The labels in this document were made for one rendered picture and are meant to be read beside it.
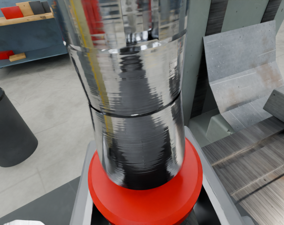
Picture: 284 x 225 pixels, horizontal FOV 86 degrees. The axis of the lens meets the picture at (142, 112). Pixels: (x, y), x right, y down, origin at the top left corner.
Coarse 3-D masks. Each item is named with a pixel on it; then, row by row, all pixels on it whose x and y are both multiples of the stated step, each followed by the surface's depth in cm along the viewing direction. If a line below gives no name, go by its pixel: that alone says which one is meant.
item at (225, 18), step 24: (192, 0) 41; (216, 0) 43; (240, 0) 46; (264, 0) 49; (192, 24) 45; (216, 24) 47; (240, 24) 51; (192, 48) 50; (192, 72) 56; (192, 96) 64
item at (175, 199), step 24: (96, 168) 6; (192, 168) 6; (96, 192) 6; (120, 192) 5; (144, 192) 5; (168, 192) 5; (192, 192) 5; (120, 216) 5; (144, 216) 5; (168, 216) 5
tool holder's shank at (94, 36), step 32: (64, 0) 2; (96, 0) 2; (128, 0) 2; (160, 0) 2; (64, 32) 2; (96, 32) 2; (128, 32) 2; (160, 32) 2; (96, 64) 2; (128, 64) 2; (160, 64) 2; (96, 96) 3; (128, 96) 3; (160, 96) 3; (96, 128) 4; (128, 128) 3; (160, 128) 3; (128, 160) 4; (160, 160) 4
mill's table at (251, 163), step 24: (264, 120) 41; (216, 144) 37; (240, 144) 36; (264, 144) 38; (216, 168) 34; (240, 168) 32; (264, 168) 32; (240, 192) 30; (264, 192) 28; (264, 216) 26
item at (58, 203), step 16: (48, 192) 13; (64, 192) 13; (32, 208) 12; (48, 208) 12; (64, 208) 12; (240, 208) 11; (0, 224) 12; (16, 224) 10; (32, 224) 10; (48, 224) 11; (64, 224) 11; (192, 224) 10; (256, 224) 10
